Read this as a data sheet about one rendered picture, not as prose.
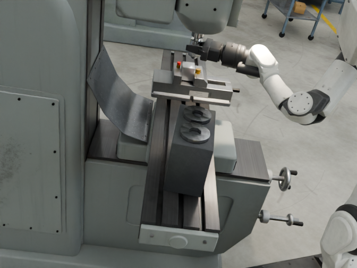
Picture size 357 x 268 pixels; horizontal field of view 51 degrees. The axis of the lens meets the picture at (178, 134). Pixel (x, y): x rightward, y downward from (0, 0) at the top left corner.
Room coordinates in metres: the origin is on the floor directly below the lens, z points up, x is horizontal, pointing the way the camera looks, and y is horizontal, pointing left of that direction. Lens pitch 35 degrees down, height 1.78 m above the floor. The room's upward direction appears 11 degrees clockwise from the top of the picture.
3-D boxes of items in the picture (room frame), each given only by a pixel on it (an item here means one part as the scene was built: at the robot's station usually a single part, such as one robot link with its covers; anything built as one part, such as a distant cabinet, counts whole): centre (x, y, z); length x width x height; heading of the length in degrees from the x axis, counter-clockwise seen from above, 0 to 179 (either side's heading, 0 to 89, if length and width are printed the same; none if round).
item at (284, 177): (1.38, -0.50, 0.66); 0.16 x 0.12 x 0.12; 95
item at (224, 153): (1.33, 0.00, 0.82); 0.50 x 0.35 x 0.12; 95
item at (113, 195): (1.33, -0.02, 0.46); 0.80 x 0.30 x 0.60; 95
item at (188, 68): (1.47, 0.01, 1.07); 0.06 x 0.05 x 0.06; 8
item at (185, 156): (0.95, -0.05, 1.06); 0.22 x 0.12 x 0.20; 0
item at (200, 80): (1.48, -0.04, 1.05); 0.12 x 0.06 x 0.04; 8
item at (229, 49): (1.32, -0.09, 1.24); 0.13 x 0.12 x 0.10; 172
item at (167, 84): (1.47, -0.02, 1.02); 0.35 x 0.15 x 0.11; 98
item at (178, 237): (1.31, 0.00, 0.92); 1.24 x 0.23 x 0.08; 5
